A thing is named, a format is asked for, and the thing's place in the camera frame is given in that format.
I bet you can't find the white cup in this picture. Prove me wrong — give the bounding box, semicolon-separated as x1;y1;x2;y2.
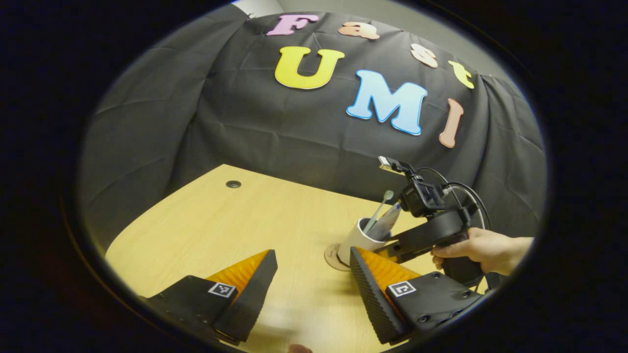
350;217;393;268

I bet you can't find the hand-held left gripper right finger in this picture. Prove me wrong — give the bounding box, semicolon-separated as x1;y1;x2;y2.
349;246;484;345

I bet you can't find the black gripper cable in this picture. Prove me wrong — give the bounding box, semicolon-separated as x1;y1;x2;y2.
417;167;492;231

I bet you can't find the wooden desktop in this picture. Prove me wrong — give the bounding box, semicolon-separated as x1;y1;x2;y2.
105;164;489;353

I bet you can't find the white toothpaste tube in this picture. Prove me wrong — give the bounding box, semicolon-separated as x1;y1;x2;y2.
374;202;402;241

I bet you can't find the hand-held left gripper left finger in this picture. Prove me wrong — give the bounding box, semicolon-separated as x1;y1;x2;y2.
145;249;279;343

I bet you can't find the white toothbrush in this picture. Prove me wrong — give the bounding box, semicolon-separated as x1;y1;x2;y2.
366;190;394;233

